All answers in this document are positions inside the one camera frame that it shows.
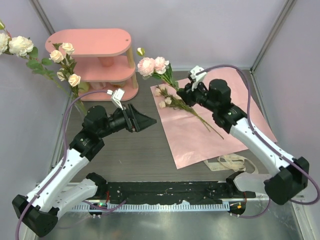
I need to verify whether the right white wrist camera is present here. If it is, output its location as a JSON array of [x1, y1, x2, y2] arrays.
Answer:
[[188, 65, 207, 91]]

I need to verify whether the cream printed ribbon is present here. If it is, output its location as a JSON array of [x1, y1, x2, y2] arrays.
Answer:
[[203, 153, 259, 174]]

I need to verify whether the orange patterned bowl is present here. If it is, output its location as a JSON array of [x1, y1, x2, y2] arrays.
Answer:
[[109, 80, 127, 88]]

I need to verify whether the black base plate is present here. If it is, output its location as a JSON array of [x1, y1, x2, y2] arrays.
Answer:
[[101, 181, 256, 205]]

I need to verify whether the pink cup on shelf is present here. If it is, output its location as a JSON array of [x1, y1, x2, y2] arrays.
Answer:
[[98, 56, 115, 68]]

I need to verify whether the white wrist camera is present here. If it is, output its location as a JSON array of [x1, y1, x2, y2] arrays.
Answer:
[[188, 65, 207, 91], [106, 88, 125, 110]]

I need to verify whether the pink three-tier shelf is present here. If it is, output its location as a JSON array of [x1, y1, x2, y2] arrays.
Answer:
[[45, 28, 139, 101]]

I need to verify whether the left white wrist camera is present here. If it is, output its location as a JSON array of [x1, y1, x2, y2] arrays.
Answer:
[[106, 88, 125, 110]]

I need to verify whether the pink mug on shelf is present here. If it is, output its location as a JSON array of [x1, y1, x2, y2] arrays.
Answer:
[[90, 82, 107, 90]]

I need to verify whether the clear glass vase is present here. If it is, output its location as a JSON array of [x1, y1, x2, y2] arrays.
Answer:
[[74, 100, 87, 118]]

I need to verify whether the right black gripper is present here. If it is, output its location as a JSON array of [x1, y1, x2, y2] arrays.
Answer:
[[177, 79, 218, 113]]

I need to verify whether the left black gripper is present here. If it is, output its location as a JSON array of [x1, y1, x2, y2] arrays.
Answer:
[[98, 103, 157, 139]]

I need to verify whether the aluminium frame rail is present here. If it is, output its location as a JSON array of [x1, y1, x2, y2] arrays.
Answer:
[[30, 180, 306, 213]]

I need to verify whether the pink peony flower stem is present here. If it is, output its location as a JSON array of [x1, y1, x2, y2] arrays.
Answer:
[[136, 47, 179, 90]]

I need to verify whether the yellow green cup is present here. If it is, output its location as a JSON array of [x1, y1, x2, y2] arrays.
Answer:
[[77, 81, 90, 94]]

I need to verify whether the cream rose flower stem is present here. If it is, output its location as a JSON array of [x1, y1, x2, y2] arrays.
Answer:
[[49, 42, 81, 100]]

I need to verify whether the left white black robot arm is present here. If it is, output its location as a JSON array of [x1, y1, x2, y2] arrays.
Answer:
[[12, 103, 157, 238]]

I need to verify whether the purple pink wrapping paper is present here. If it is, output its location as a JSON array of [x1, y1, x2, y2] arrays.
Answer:
[[153, 67, 277, 169]]

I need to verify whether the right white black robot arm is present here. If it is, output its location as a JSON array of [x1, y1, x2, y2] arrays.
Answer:
[[177, 79, 310, 205]]

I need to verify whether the pink flower bouquet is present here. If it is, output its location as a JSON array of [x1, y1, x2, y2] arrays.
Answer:
[[153, 85, 224, 139]]

